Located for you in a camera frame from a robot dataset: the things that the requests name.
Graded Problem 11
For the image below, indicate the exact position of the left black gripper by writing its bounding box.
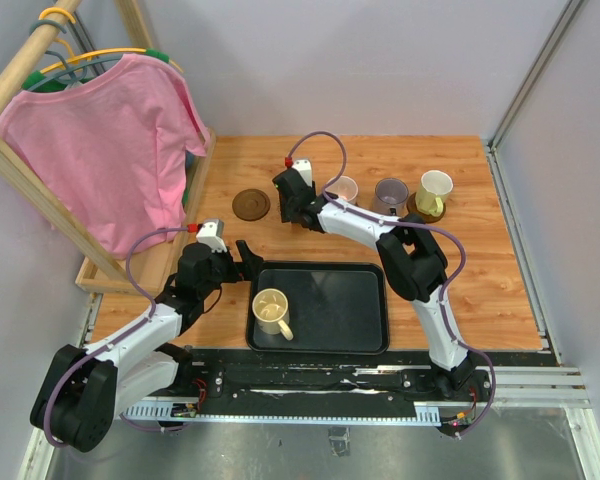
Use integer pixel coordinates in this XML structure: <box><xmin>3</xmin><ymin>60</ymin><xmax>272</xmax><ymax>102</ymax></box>
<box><xmin>199</xmin><ymin>239</ymin><xmax>263</xmax><ymax>299</ymax></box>

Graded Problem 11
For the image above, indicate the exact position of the cream yellow mug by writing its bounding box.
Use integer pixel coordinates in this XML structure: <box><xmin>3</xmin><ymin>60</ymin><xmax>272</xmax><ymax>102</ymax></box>
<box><xmin>251</xmin><ymin>288</ymin><xmax>294</xmax><ymax>341</ymax></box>

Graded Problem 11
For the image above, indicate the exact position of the brown wooden coaster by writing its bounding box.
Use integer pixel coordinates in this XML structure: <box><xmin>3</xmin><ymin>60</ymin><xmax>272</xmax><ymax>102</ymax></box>
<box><xmin>232</xmin><ymin>189</ymin><xmax>271</xmax><ymax>221</ymax></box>
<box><xmin>406</xmin><ymin>192</ymin><xmax>447</xmax><ymax>224</ymax></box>

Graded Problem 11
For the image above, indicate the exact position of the pink mug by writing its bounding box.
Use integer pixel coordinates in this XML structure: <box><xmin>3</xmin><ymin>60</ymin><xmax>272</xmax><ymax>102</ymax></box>
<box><xmin>327</xmin><ymin>175</ymin><xmax>359</xmax><ymax>205</ymax></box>

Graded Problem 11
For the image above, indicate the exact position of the purple mug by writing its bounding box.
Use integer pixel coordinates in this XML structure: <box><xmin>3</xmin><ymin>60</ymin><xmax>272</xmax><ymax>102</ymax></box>
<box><xmin>372</xmin><ymin>178</ymin><xmax>409</xmax><ymax>217</ymax></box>

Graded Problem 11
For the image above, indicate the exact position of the pale green octagonal mug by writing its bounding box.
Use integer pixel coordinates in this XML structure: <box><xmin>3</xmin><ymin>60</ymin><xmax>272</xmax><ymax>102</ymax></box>
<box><xmin>415</xmin><ymin>170</ymin><xmax>454</xmax><ymax>218</ymax></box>

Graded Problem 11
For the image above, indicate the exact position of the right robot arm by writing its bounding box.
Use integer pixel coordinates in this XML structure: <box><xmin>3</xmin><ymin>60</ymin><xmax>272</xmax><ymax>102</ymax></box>
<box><xmin>273</xmin><ymin>167</ymin><xmax>475</xmax><ymax>400</ymax></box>

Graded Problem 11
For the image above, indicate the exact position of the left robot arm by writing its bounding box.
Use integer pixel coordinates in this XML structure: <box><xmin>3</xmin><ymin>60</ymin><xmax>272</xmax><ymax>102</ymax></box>
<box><xmin>30</xmin><ymin>240</ymin><xmax>264</xmax><ymax>452</ymax></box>

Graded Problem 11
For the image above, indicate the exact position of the black plastic tray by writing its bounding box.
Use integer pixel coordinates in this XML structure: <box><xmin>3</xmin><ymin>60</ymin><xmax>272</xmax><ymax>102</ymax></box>
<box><xmin>246</xmin><ymin>261</ymin><xmax>389</xmax><ymax>355</ymax></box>

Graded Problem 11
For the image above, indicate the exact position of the wooden clothes rack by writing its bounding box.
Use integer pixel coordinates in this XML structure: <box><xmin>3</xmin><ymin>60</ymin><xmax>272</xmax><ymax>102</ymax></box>
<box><xmin>0</xmin><ymin>1</ymin><xmax>216</xmax><ymax>295</ymax></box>

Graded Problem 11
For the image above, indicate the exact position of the pink t-shirt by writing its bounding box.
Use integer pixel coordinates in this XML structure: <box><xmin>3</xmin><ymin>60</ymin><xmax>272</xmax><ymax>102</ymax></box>
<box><xmin>0</xmin><ymin>54</ymin><xmax>210</xmax><ymax>259</ymax></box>

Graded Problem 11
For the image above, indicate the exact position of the yellow clothes hanger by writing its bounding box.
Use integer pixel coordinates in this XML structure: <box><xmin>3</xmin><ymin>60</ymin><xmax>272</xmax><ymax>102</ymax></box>
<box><xmin>41</xmin><ymin>0</ymin><xmax>184</xmax><ymax>74</ymax></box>

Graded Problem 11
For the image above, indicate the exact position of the grey clothes hanger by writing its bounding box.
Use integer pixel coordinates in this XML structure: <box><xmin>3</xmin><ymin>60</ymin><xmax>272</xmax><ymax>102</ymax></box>
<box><xmin>21</xmin><ymin>49</ymin><xmax>121</xmax><ymax>91</ymax></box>

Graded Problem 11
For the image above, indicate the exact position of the green clothes hanger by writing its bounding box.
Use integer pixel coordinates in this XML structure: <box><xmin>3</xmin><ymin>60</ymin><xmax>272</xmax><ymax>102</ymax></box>
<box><xmin>21</xmin><ymin>49</ymin><xmax>183</xmax><ymax>92</ymax></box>

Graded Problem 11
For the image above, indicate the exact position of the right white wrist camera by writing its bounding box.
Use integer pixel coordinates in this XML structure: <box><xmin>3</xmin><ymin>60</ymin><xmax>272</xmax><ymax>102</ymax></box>
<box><xmin>292</xmin><ymin>158</ymin><xmax>313</xmax><ymax>187</ymax></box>

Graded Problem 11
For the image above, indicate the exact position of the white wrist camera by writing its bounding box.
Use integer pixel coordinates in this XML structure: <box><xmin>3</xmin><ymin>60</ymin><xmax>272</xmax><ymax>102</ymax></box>
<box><xmin>292</xmin><ymin>158</ymin><xmax>313</xmax><ymax>187</ymax></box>
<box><xmin>196</xmin><ymin>218</ymin><xmax>228</xmax><ymax>253</ymax></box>

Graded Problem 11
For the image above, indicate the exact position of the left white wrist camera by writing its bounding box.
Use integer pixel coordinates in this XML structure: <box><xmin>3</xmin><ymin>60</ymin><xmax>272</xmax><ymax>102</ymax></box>
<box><xmin>196</xmin><ymin>218</ymin><xmax>228</xmax><ymax>253</ymax></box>

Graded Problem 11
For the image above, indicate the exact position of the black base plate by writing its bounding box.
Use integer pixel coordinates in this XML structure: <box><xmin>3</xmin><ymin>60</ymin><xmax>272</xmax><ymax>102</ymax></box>
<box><xmin>154</xmin><ymin>348</ymin><xmax>494</xmax><ymax>408</ymax></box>

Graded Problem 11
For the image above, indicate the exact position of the white slotted cable duct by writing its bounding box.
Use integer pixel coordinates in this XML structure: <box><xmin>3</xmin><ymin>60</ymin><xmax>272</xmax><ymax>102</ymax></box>
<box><xmin>123</xmin><ymin>393</ymin><xmax>441</xmax><ymax>427</ymax></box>

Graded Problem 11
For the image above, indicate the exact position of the aluminium frame rail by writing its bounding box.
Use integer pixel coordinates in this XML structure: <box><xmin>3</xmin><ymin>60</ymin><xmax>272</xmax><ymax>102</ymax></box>
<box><xmin>495</xmin><ymin>367</ymin><xmax>589</xmax><ymax>404</ymax></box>

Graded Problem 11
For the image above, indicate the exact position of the aluminium corner post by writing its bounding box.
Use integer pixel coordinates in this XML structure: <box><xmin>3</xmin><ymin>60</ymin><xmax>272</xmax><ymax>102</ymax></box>
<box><xmin>486</xmin><ymin>0</ymin><xmax>588</xmax><ymax>151</ymax></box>

